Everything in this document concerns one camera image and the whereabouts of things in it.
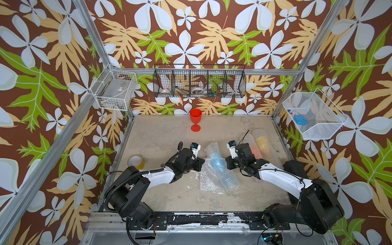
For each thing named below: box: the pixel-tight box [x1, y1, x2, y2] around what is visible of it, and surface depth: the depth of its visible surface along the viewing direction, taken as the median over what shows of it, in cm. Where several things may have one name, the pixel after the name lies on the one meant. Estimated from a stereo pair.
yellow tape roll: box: [127, 154, 145, 170], surface depth 95 cm
